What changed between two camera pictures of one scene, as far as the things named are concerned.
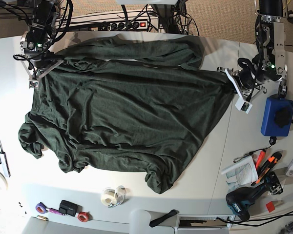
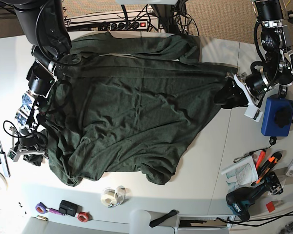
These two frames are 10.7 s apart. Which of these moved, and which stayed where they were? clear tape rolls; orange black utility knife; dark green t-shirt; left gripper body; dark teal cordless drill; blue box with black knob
Moved: left gripper body; dark green t-shirt
Stayed: clear tape rolls; blue box with black knob; orange black utility knife; dark teal cordless drill
